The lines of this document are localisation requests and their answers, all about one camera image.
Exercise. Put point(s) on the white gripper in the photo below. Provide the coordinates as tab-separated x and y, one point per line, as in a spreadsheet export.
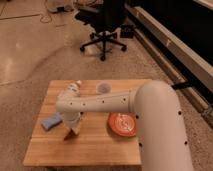
72	122

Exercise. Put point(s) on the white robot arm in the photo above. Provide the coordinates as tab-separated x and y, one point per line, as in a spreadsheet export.
160	128

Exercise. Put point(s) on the orange ceramic bowl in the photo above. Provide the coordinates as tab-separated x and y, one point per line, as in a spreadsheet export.
122	124

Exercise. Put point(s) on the wooden table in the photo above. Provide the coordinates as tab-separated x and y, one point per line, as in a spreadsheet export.
96	145

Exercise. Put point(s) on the black box on floor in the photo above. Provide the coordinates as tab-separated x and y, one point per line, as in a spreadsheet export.
127	31

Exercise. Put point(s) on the black office chair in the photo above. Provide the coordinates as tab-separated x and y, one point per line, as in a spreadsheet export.
104	18

